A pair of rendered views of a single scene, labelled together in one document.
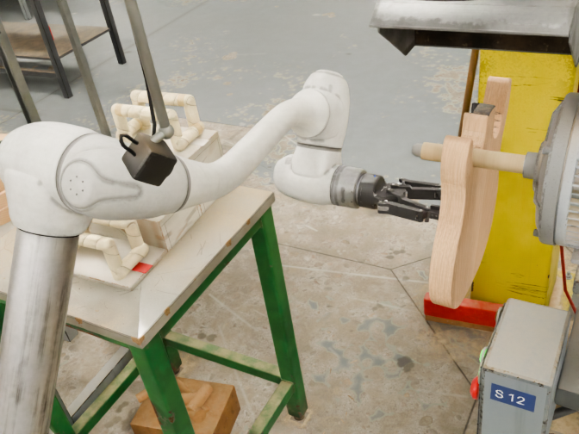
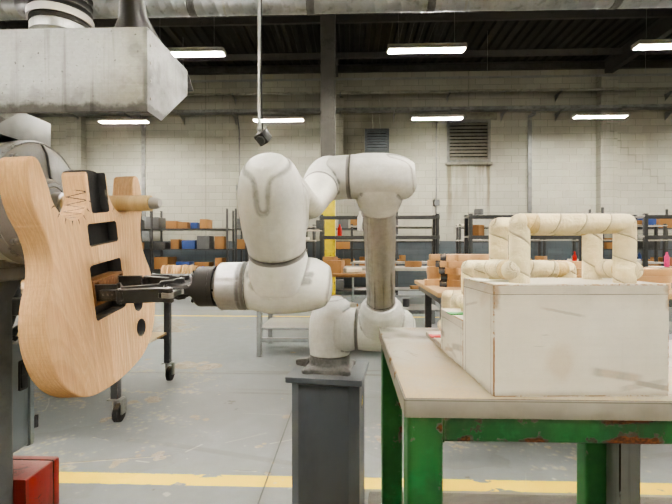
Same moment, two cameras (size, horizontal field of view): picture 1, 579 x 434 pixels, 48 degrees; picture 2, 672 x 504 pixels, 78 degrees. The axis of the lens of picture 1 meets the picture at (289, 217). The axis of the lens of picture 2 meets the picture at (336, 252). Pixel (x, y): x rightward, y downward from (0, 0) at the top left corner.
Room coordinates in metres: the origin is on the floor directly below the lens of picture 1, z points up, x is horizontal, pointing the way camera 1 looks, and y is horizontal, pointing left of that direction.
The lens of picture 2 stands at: (1.94, -0.39, 1.15)
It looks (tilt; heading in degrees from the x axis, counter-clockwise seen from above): 0 degrees down; 148
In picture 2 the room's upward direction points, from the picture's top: straight up
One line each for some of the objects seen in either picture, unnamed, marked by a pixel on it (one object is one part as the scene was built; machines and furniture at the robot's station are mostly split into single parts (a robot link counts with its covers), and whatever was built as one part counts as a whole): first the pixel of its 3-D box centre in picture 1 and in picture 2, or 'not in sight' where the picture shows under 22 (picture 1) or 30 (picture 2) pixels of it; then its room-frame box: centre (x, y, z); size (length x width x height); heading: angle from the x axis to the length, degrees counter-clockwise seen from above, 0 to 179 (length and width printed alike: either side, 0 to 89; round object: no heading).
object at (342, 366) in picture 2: not in sight; (324, 360); (0.56, 0.41, 0.73); 0.22 x 0.18 x 0.06; 49
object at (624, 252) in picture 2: (140, 111); (624, 253); (1.62, 0.35, 1.15); 0.03 x 0.03 x 0.09
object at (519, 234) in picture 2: (192, 117); (519, 253); (1.53, 0.20, 1.15); 0.03 x 0.03 x 0.09
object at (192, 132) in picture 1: (189, 134); (501, 269); (1.49, 0.22, 1.12); 0.11 x 0.03 x 0.03; 150
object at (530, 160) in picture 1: (531, 165); (60, 203); (0.91, -0.42, 1.25); 0.05 x 0.02 x 0.05; 146
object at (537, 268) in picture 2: not in sight; (524, 269); (1.44, 0.36, 1.12); 0.20 x 0.03 x 0.03; 59
